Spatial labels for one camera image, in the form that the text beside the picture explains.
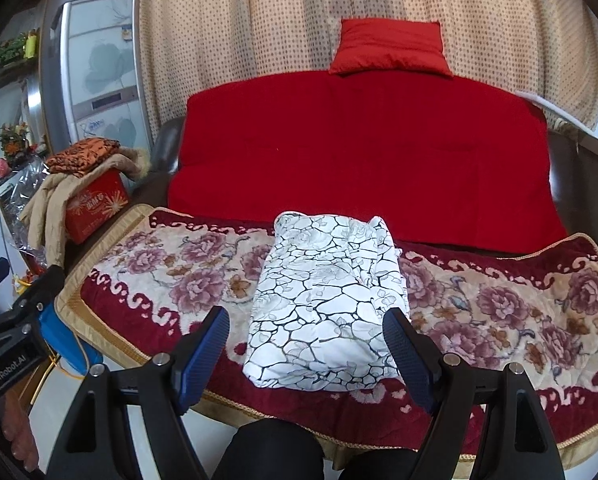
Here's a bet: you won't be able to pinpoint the plain red sofa cover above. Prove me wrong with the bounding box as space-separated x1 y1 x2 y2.
168 71 569 253

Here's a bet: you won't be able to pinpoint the red gift box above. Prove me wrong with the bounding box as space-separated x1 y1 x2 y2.
65 170 130 245

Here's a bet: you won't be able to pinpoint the blue bag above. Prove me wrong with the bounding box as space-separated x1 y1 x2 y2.
39 302 104 376

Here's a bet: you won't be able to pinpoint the beige dotted curtain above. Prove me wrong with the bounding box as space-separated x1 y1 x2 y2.
111 0 598 133

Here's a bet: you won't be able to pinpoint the beige fur-trimmed jacket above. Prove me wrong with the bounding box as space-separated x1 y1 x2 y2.
20 147 152 266

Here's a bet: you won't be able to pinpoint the silver floral refrigerator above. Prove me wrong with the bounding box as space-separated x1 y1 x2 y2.
39 0 152 156

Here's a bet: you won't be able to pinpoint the red pillow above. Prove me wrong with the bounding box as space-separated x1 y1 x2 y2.
329 18 454 78

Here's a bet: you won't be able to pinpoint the brown sofa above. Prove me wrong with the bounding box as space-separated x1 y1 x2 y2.
64 117 598 286

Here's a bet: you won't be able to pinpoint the floral red beige blanket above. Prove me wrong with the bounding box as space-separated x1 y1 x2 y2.
54 204 598 478

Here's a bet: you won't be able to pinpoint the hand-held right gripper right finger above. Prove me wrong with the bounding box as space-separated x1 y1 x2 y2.
381 308 566 480

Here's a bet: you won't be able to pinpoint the clear plastic wrap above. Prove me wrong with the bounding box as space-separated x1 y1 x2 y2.
0 157 64 261

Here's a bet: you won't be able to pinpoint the orange patterned folded cloth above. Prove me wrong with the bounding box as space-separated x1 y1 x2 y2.
45 137 120 178

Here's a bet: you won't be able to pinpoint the white cracked-pattern coat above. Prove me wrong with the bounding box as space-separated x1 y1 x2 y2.
242 211 411 392

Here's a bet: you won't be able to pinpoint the potted flowers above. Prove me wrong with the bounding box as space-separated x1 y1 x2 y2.
0 122 32 161

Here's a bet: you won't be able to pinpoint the person's left hand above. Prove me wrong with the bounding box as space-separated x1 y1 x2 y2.
0 389 40 472

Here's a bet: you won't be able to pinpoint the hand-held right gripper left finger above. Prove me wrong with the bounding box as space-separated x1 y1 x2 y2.
44 306 231 480

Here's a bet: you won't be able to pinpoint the white flat board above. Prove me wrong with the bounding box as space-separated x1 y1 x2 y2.
515 89 598 133

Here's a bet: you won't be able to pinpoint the person's black pants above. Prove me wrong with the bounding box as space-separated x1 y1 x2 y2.
211 419 430 480

